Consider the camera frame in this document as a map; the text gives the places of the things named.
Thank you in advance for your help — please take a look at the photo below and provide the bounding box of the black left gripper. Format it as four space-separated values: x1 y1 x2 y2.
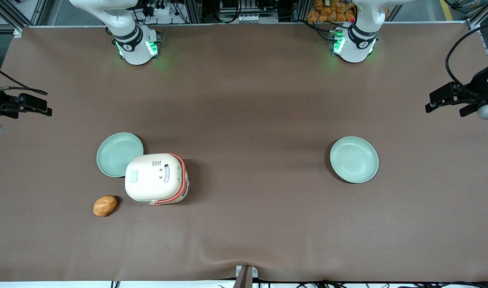
425 60 488 118

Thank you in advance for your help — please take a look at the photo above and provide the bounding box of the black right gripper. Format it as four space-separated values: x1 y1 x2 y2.
0 89 53 120

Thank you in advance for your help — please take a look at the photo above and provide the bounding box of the cream rice cooker orange trim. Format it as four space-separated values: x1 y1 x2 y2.
125 153 189 206

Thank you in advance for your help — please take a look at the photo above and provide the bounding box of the pale green plate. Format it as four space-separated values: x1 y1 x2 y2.
96 132 145 178
329 136 380 184

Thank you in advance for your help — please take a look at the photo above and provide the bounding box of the orange-brown potato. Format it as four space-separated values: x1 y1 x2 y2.
93 195 118 217

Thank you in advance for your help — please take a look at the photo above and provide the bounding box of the white power strip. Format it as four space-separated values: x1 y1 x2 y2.
142 0 177 17

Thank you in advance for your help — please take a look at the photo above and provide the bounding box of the bag of orange bread rolls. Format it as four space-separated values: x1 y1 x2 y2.
306 0 357 24

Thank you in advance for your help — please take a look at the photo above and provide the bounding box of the brown table cover mat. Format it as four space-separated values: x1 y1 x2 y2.
0 22 488 283

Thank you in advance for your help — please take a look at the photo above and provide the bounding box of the white terminal block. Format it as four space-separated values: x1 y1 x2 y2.
219 11 279 24

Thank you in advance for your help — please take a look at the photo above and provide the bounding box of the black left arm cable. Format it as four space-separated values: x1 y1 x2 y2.
445 23 488 101

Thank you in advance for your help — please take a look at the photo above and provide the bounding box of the aluminium frame post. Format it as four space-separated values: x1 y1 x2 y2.
0 0 52 37
465 0 488 32

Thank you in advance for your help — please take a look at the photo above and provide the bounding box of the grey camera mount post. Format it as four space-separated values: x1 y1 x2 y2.
233 265 259 288

